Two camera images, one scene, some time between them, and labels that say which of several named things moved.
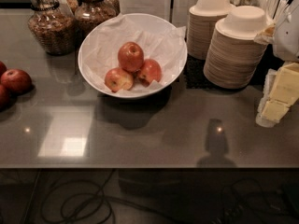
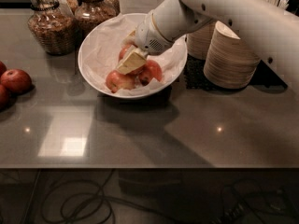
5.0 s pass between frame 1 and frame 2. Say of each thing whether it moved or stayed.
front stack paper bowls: stayed
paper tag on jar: stayed
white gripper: moved
